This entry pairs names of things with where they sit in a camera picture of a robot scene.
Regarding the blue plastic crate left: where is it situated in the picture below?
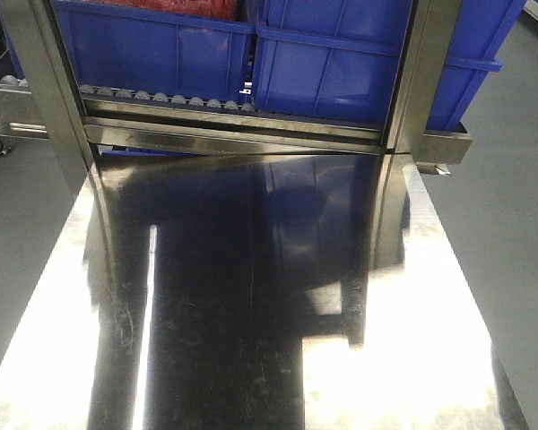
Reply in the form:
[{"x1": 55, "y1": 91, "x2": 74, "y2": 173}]
[{"x1": 54, "y1": 1, "x2": 255, "y2": 100}]

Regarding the stainless steel rack frame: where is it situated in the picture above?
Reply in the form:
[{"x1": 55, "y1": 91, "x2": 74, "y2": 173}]
[{"x1": 0, "y1": 0, "x2": 474, "y2": 198}]

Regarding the large blue plastic crate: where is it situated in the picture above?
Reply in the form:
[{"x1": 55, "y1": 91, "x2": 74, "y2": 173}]
[{"x1": 252, "y1": 1, "x2": 525, "y2": 131}]

